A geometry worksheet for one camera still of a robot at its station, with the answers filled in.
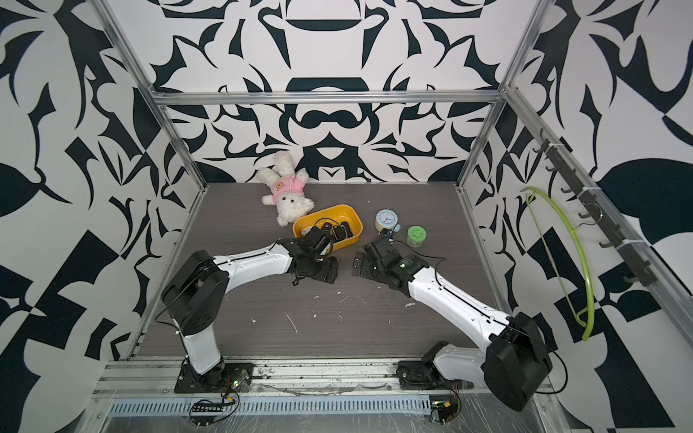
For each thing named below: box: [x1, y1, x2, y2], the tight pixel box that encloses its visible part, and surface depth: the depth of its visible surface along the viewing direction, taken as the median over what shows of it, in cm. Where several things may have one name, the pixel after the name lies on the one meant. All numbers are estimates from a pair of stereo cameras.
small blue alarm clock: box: [374, 207, 402, 233], surface depth 106 cm
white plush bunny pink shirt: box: [256, 150, 315, 228], surface depth 110 cm
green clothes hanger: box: [519, 187, 595, 341], surface depth 62 cm
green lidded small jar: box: [406, 224, 427, 249], surface depth 101 cm
